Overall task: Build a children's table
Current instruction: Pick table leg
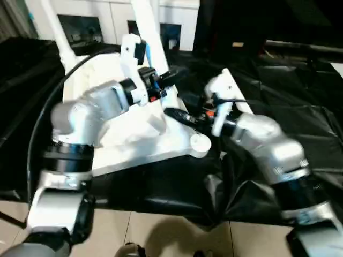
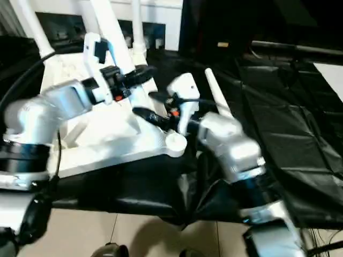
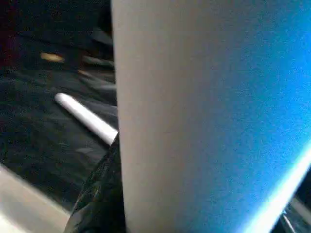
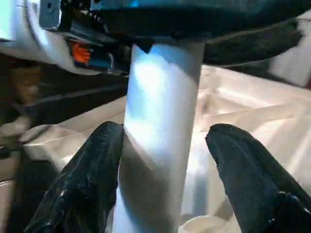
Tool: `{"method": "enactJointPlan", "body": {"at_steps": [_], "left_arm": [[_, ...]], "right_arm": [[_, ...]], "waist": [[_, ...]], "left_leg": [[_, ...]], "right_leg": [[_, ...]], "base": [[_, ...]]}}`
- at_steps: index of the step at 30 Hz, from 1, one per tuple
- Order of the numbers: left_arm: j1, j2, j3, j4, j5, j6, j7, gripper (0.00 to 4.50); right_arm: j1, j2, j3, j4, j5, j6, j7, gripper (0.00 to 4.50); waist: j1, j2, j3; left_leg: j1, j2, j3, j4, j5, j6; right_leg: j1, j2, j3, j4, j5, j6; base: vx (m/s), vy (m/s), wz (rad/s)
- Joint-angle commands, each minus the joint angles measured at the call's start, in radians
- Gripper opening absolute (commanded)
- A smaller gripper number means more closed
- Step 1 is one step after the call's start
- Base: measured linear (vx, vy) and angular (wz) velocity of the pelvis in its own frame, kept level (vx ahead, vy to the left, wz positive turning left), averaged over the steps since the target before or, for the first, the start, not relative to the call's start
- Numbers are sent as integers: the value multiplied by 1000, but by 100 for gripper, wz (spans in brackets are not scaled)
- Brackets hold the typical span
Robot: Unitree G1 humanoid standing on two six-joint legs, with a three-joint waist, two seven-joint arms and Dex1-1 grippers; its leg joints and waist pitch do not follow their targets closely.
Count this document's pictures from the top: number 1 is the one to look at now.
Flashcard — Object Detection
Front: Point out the white plastic table leg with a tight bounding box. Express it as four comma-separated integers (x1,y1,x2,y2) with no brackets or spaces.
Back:
130,0,186,130
39,0,78,68
221,67,255,115

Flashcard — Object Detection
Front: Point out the white plastic table top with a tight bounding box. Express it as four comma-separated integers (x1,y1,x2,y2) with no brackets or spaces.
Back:
62,51,213,178

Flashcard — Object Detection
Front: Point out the white display cabinet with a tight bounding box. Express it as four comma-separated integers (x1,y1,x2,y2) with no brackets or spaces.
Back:
25,0,201,52

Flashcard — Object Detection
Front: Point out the black work mat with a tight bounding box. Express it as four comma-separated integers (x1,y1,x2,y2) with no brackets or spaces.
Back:
0,37,343,228

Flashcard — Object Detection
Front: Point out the black cabinet with gold label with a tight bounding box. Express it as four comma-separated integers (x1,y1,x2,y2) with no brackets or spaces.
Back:
192,0,343,52

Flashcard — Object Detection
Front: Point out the white teal pole stand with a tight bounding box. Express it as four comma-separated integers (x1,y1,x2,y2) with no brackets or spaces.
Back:
25,0,37,25

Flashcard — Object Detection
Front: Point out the dark robot left foot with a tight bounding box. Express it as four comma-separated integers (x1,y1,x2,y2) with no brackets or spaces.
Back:
114,242,146,257

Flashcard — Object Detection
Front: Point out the grey window curtain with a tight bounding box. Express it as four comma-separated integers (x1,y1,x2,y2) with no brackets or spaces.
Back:
0,0,38,41

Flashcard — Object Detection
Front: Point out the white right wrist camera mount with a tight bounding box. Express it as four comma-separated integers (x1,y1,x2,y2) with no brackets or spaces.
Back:
203,71,238,137

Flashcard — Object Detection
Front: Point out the black left wrist camera cable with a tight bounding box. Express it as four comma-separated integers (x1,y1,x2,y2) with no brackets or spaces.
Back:
26,54,122,206

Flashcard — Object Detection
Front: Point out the black metal table frame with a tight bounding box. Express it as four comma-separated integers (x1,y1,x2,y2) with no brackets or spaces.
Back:
0,210,28,229

